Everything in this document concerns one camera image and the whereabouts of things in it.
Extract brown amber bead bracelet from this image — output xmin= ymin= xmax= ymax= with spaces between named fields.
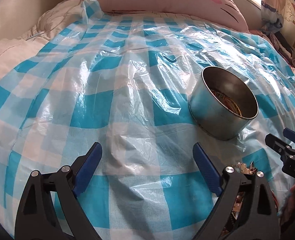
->
xmin=221 ymin=192 xmax=247 ymax=235

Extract pile of clothes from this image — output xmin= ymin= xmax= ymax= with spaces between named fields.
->
xmin=250 ymin=30 xmax=295 ymax=74

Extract pink pearl bead bracelet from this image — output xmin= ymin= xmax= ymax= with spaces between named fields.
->
xmin=233 ymin=162 xmax=258 ymax=174

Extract round silver metal tin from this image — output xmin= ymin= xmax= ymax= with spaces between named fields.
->
xmin=188 ymin=66 xmax=259 ymax=141

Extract blue white checkered plastic sheet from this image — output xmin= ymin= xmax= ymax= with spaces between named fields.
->
xmin=0 ymin=0 xmax=295 ymax=239

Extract white striped quilt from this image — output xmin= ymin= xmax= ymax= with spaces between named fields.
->
xmin=0 ymin=0 xmax=83 ymax=80

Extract pink curtain at right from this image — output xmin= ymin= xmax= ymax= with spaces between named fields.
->
xmin=261 ymin=0 xmax=286 ymax=33

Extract person's right hand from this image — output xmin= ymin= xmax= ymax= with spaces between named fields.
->
xmin=280 ymin=184 xmax=295 ymax=225

